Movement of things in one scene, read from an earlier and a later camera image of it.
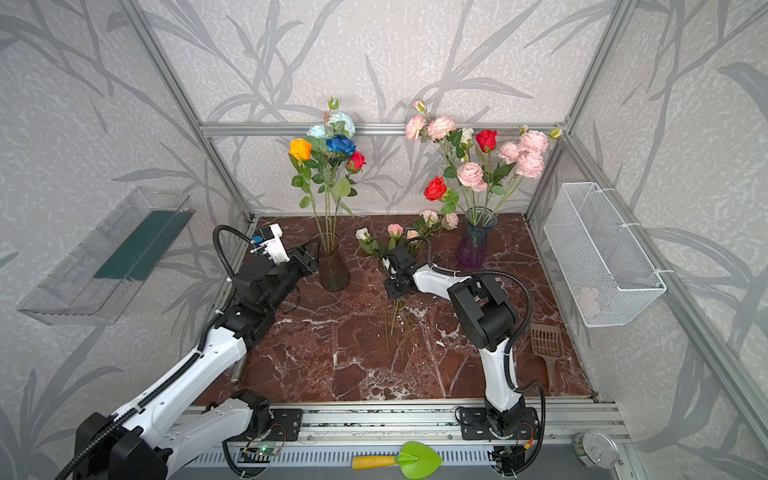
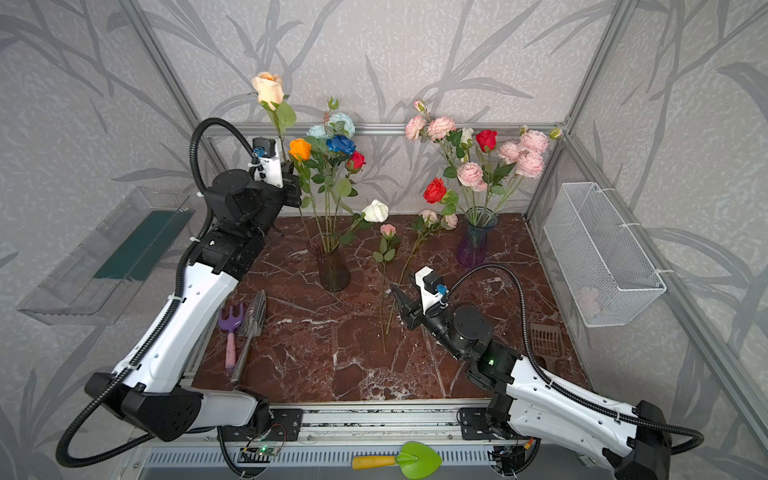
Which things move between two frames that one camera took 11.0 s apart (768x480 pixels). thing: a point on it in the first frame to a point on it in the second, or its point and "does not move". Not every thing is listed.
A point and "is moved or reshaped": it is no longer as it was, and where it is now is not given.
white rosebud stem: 466,137 does not move
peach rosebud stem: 413,235 to 270,91
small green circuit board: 266,450 does not move
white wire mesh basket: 600,276 does not move
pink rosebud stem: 395,231 is moved or reshaped
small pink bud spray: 428,221 does not move
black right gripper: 398,267 to 417,313
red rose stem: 436,189 does not move
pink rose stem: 525,159 does not move
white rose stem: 367,243 to 376,211
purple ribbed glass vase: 472,250 does not move
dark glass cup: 333,273 does not move
